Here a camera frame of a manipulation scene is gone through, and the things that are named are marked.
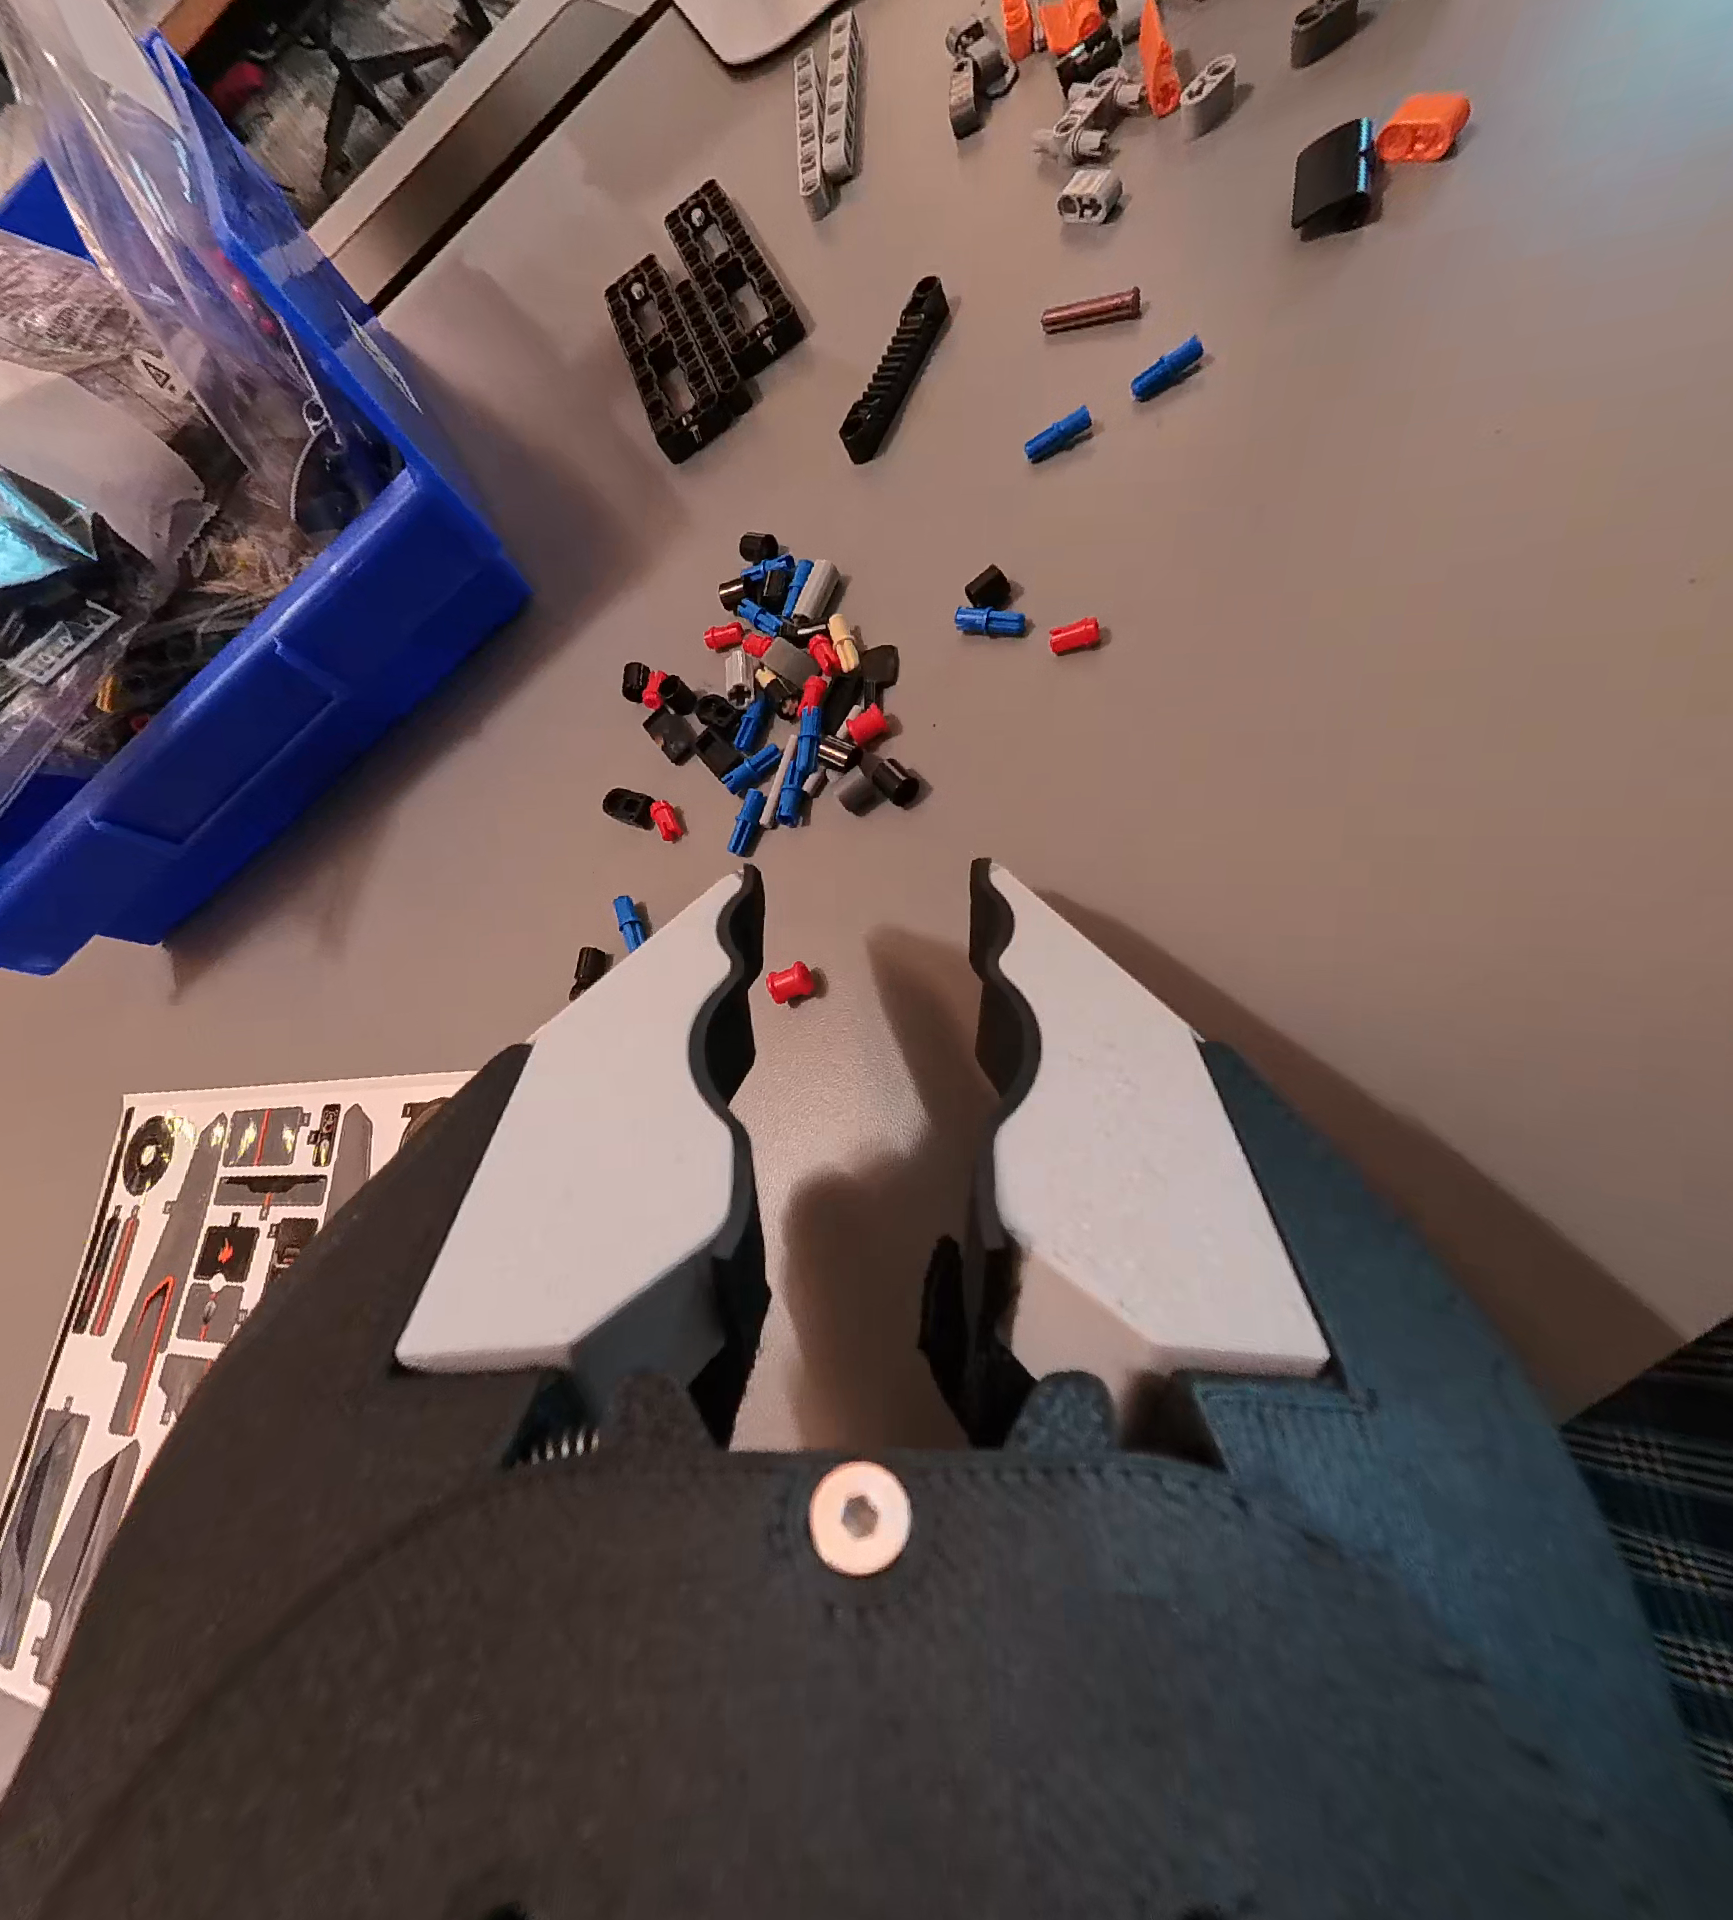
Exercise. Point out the blue plastic bin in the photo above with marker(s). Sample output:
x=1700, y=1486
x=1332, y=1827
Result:
x=280, y=704

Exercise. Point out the heap of mixed lego pieces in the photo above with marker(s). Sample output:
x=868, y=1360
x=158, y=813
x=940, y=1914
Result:
x=1091, y=22

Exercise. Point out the short light grey lego block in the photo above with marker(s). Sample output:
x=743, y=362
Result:
x=1091, y=199

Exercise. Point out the pile of small lego pins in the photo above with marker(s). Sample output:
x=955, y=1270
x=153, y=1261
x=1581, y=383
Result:
x=791, y=660

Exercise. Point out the white monitor stand base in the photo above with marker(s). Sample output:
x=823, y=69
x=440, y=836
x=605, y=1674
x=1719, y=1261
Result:
x=760, y=27

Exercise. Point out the crumpled clear plastic bag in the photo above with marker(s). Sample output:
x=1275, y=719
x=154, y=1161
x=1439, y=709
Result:
x=41, y=374

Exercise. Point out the black lego gear rack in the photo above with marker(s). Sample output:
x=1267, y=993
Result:
x=896, y=369

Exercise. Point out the brown lego axle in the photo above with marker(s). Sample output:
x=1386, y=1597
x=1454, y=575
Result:
x=1091, y=310

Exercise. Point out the orange lego block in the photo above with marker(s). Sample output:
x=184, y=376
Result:
x=1422, y=129

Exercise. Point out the black lego frame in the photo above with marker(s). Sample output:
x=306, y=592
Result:
x=692, y=434
x=776, y=339

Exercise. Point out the lego sticker sheet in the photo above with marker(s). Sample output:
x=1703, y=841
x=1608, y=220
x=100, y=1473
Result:
x=70, y=1424

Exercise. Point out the small grey lego liftarm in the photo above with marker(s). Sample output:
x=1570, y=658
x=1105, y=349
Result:
x=1211, y=94

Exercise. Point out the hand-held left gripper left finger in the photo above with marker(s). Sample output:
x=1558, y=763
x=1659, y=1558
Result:
x=580, y=1201

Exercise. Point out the long blue lego pin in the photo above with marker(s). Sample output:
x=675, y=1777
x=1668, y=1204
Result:
x=1167, y=369
x=1059, y=434

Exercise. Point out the black office chair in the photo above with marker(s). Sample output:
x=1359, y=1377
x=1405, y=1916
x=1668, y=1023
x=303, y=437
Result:
x=356, y=91

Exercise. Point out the black curved lego panel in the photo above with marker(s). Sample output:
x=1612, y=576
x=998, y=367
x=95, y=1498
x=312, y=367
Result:
x=1332, y=177

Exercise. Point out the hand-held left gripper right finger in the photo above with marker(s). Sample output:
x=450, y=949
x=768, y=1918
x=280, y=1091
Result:
x=1151, y=1201

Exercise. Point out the tall clear plastic bag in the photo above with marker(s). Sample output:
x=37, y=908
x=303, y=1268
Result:
x=176, y=195

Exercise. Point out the grey lego cross connector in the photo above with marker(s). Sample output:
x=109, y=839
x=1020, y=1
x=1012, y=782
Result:
x=1083, y=129

